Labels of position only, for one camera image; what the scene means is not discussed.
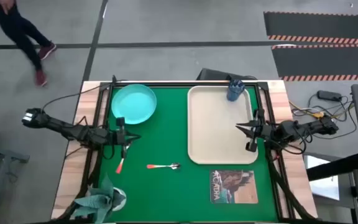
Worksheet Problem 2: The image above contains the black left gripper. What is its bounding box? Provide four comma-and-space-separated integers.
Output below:
104, 116, 142, 159

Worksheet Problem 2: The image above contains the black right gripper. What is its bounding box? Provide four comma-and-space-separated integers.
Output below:
235, 108, 281, 153

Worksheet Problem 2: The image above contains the fork with orange handle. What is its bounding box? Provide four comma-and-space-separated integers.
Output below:
115, 143, 131, 174

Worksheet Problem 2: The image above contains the teal round plate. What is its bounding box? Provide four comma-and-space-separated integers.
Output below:
111, 83, 158, 126

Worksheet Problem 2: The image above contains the spoon with orange handle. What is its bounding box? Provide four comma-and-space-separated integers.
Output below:
146, 162, 181, 170

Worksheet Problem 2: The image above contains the blue faceted cup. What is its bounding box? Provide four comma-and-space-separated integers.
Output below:
226, 78, 246, 102

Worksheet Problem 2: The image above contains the beige plastic tray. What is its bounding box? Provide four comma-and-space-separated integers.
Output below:
186, 85, 259, 166

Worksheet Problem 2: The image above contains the Acadia picture card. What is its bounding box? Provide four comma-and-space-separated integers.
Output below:
209, 169, 259, 205

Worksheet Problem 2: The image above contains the black box behind table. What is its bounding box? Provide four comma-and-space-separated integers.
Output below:
196, 68, 258, 82

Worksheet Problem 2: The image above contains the green table mat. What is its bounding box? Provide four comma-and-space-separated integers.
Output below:
98, 86, 279, 222

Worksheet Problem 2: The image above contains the white plant pot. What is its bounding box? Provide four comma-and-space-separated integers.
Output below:
112, 187, 127, 212

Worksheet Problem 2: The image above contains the green leafy plant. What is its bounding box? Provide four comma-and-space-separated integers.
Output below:
72, 174, 127, 224

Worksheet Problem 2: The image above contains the black power adapter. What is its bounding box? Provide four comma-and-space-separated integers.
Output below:
316, 90, 343, 102

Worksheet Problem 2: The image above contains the black metal bar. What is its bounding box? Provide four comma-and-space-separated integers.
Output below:
306, 151, 358, 182

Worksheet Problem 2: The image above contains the white sheet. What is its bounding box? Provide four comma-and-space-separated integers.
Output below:
305, 155, 341, 202

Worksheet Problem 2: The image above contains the black hazard-striped floor mat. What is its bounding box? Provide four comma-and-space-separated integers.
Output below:
271, 44, 358, 82
263, 11, 358, 44

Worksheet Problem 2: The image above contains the person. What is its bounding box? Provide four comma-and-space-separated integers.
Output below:
0, 0, 57, 88

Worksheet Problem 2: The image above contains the long black cable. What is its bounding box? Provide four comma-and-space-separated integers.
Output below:
41, 74, 127, 112

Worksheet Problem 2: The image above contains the yellow floor cable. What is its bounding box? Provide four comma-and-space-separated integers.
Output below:
289, 101, 325, 119

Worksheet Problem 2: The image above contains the black floor cable bundle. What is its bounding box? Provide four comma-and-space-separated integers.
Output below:
289, 92, 358, 141

